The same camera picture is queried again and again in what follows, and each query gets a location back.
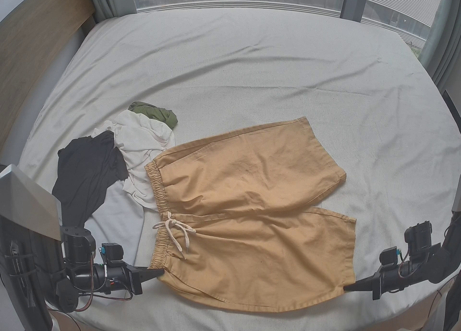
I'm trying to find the olive green garment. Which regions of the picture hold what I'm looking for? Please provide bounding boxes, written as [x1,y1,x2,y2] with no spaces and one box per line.
[128,101,178,130]

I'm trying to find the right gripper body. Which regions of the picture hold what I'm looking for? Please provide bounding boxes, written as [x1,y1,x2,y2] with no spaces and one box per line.
[373,265,405,300]

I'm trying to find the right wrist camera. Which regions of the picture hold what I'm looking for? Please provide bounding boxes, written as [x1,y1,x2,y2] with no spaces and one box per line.
[381,246,399,266]

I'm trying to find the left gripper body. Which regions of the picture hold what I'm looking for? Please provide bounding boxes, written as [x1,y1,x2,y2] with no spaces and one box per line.
[94,264,145,295]

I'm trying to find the bed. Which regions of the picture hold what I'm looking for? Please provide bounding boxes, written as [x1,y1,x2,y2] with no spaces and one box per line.
[0,0,461,331]

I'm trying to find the pale blue garment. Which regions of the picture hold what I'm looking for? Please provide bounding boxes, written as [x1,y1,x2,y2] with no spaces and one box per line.
[86,178,145,266]

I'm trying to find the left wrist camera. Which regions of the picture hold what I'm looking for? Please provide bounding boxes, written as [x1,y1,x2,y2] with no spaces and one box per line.
[100,242,125,267]

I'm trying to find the black garment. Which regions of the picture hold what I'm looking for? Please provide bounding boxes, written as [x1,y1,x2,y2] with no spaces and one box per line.
[52,131,129,230]

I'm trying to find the white garment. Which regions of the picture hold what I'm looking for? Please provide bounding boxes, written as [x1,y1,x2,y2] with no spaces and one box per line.
[90,110,177,212]

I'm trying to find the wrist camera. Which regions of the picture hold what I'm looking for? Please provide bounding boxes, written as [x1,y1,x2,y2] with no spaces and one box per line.
[100,242,125,267]
[381,246,399,266]

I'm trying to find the tan drawstring shorts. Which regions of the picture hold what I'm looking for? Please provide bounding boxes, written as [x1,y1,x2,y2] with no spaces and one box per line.
[144,116,357,314]

